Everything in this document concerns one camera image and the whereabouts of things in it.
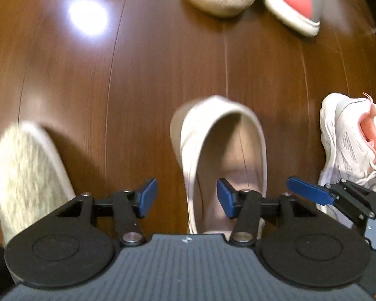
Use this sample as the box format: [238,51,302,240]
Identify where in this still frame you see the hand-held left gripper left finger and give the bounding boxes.
[55,178,159,247]

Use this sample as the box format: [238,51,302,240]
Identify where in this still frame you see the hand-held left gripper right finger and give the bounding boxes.
[217,178,317,246]

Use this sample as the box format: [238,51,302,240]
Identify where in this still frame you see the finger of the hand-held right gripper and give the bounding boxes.
[287,176,376,224]

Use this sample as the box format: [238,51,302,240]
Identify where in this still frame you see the cream patent loafer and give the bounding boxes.
[170,95,267,236]

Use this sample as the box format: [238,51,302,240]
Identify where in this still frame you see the white mesh sneaker pink lining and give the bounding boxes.
[315,92,376,220]

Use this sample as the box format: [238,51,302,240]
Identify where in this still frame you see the fluffy cream slipper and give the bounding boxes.
[0,122,77,248]

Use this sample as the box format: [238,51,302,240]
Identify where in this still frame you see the red white canvas sneaker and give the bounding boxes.
[265,0,321,37]

